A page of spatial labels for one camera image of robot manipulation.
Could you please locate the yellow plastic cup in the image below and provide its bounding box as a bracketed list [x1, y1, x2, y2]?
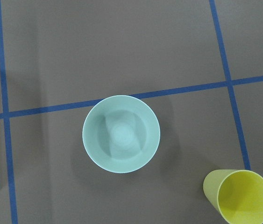
[203, 169, 263, 224]

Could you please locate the light green bowl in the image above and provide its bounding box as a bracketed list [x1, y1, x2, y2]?
[82, 95, 161, 174]

